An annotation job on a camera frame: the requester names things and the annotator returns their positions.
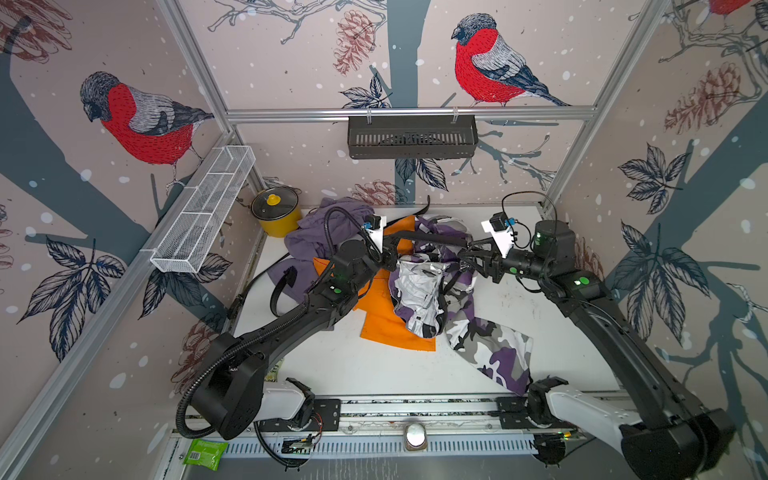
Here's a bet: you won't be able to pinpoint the black hanging basket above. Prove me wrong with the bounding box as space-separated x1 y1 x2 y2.
347 115 479 160

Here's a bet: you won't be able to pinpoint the white wire mesh shelf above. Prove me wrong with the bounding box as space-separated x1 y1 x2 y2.
150 145 255 273

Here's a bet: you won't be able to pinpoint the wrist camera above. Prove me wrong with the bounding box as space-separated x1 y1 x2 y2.
363 214 387 254
481 212 517 258

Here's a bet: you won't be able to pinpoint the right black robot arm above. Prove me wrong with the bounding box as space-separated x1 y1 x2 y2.
458 220 736 479

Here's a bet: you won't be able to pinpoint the green wipes packet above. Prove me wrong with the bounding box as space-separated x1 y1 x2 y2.
183 439 228 471

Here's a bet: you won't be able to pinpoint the black leather belt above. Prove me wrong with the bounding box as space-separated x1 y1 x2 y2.
225 251 295 322

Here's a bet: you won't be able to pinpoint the yellow pot with lid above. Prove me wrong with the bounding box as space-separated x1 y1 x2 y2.
250 186 302 238

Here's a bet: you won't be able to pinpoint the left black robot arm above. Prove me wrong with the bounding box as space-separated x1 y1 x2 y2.
175 218 415 440

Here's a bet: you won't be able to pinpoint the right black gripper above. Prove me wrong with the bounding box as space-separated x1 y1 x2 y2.
465 234 556 283

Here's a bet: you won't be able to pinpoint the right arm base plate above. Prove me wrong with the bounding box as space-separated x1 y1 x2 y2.
495 396 577 431

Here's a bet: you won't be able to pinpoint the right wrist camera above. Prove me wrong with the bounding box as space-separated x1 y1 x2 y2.
481 212 517 258

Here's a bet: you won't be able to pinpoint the orange trousers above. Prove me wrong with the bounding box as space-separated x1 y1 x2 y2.
313 215 436 352

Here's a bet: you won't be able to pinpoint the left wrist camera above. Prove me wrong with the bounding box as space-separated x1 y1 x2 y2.
363 214 387 254

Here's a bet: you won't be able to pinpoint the lavender purple trousers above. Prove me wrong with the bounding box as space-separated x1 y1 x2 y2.
268 197 374 302

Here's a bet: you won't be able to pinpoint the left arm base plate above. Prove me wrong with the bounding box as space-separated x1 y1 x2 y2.
255 398 341 433

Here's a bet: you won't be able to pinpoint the purple camouflage trousers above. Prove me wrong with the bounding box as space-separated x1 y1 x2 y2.
388 240 534 396

